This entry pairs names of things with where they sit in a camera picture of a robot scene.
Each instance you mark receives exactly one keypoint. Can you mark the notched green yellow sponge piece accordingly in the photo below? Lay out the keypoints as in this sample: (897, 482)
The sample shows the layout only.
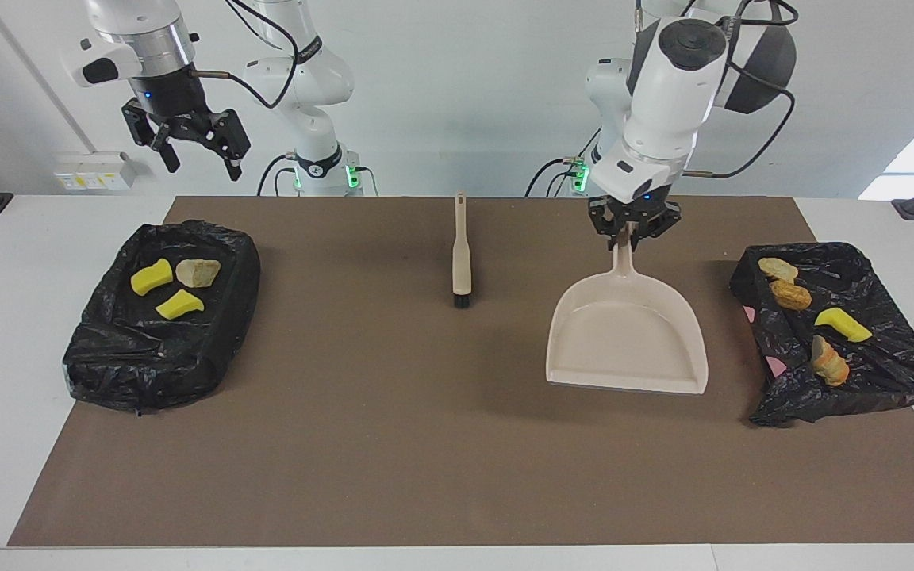
(842, 325)

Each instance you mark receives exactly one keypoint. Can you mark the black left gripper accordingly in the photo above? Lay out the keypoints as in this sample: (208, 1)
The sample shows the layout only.
(635, 214)

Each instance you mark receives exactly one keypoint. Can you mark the brown cork shaped sponge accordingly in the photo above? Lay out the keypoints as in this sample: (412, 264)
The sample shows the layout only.
(790, 295)

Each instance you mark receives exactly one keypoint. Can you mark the black bag lined bin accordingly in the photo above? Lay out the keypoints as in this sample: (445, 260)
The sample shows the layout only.
(132, 357)

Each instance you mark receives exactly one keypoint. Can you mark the beige sponge chunk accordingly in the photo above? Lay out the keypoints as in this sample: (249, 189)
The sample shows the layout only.
(830, 362)
(197, 272)
(777, 269)

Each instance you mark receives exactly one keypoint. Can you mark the pink plastic basket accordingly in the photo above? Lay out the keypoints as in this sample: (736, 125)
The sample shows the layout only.
(778, 365)

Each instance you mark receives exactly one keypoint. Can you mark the brown table mat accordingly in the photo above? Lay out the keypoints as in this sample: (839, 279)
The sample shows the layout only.
(457, 492)

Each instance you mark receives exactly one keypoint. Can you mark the white wall socket box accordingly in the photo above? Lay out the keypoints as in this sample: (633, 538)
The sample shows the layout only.
(92, 170)

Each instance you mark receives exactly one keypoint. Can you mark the beige plastic dustpan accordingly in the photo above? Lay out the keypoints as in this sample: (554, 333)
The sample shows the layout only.
(624, 341)

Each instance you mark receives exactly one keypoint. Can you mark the small green yellow sponge piece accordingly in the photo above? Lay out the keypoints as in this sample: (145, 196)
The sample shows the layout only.
(179, 305)

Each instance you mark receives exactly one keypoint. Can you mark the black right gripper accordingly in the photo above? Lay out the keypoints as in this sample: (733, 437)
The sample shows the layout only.
(167, 95)

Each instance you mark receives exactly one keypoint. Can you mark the black trash bag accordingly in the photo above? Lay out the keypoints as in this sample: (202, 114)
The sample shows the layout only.
(885, 381)

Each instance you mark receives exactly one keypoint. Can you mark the beige hand brush black bristles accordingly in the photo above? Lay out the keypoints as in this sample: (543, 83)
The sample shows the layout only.
(462, 254)

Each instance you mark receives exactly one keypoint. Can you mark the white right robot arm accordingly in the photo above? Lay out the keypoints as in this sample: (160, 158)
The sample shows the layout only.
(306, 79)

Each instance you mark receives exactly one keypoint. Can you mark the white wall conduit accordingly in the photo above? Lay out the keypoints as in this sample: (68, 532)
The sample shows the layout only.
(69, 119)

